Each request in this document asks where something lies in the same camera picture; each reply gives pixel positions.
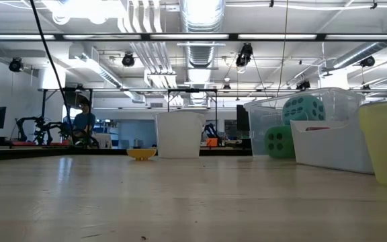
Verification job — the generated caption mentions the green foam die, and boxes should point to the green foam die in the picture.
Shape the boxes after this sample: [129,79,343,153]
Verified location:
[263,125,297,159]

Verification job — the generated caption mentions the teal foam die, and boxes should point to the teal foam die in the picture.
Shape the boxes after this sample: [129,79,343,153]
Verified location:
[282,94,327,126]

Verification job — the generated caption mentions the white round plastic cup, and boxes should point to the white round plastic cup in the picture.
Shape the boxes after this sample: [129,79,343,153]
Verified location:
[153,111,206,159]

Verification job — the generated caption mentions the black background monitor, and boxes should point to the black background monitor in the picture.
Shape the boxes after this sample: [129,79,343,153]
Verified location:
[236,104,251,132]

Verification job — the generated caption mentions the blue partition panel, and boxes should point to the blue partition panel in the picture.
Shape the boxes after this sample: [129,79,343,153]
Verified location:
[118,120,157,149]

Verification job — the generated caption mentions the black ceiling spotlight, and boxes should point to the black ceiling spotlight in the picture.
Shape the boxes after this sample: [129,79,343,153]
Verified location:
[122,52,136,67]
[296,79,312,91]
[359,55,376,68]
[8,56,24,73]

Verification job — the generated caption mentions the black overhead light bar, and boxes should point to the black overhead light bar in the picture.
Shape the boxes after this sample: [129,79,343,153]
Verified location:
[0,32,387,42]

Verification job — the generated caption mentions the person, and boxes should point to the person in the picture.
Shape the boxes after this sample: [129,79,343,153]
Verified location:
[69,97,99,149]

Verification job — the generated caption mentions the clear plastic bin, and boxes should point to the clear plastic bin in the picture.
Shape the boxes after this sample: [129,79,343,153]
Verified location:
[243,87,366,157]

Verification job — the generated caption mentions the black background robot arms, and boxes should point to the black background robot arms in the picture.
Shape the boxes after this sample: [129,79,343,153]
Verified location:
[14,116,73,146]

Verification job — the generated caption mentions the red background mat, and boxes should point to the red background mat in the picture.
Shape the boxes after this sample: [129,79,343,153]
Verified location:
[11,140,71,147]

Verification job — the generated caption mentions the black hanging camera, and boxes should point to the black hanging camera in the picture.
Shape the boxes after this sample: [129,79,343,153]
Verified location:
[235,42,254,68]

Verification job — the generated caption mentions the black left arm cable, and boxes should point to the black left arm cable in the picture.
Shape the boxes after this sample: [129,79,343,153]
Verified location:
[28,0,77,144]

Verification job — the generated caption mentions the slanted silver ceiling duct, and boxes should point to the slanted silver ceiling duct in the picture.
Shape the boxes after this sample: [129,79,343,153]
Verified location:
[320,16,387,70]

